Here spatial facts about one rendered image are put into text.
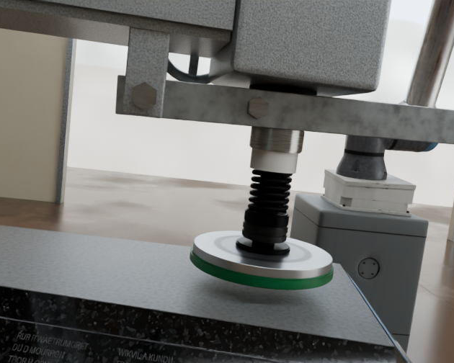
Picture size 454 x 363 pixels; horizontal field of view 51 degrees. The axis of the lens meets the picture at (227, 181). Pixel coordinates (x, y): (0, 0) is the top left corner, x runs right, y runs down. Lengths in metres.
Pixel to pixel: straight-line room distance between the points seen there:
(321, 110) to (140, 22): 0.27
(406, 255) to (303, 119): 1.21
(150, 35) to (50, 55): 5.21
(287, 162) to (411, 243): 1.17
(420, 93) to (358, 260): 0.64
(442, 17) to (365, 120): 1.16
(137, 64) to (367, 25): 0.29
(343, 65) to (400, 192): 1.22
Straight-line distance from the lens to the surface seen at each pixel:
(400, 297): 1.86
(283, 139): 0.68
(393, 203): 1.82
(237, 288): 0.72
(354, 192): 1.76
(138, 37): 0.61
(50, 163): 5.80
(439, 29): 1.83
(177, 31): 0.61
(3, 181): 5.98
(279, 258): 0.69
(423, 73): 1.86
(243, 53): 0.60
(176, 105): 0.63
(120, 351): 0.61
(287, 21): 0.62
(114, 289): 0.67
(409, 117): 0.73
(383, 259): 1.79
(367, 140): 1.82
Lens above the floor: 1.09
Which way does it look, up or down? 7 degrees down
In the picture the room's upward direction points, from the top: 7 degrees clockwise
